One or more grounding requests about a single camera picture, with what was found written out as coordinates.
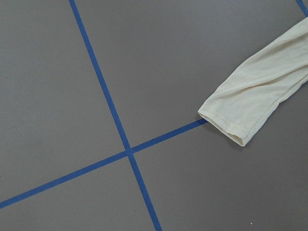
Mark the beige long-sleeve graphic shirt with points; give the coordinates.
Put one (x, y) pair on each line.
(240, 106)

